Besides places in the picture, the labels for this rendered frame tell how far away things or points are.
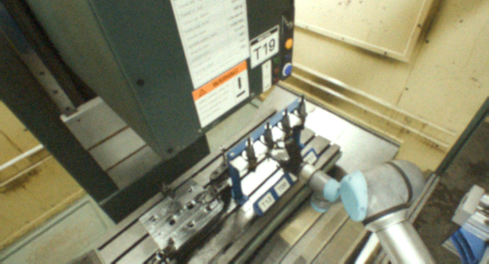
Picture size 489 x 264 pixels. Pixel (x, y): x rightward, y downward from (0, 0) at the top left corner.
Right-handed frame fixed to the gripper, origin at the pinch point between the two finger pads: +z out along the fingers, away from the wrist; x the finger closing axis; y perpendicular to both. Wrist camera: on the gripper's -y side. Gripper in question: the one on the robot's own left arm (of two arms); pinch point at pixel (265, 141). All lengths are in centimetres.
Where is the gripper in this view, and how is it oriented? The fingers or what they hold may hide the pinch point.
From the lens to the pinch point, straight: 118.3
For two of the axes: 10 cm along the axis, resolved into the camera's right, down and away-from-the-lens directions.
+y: 0.6, 7.0, 7.1
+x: 7.2, -5.3, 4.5
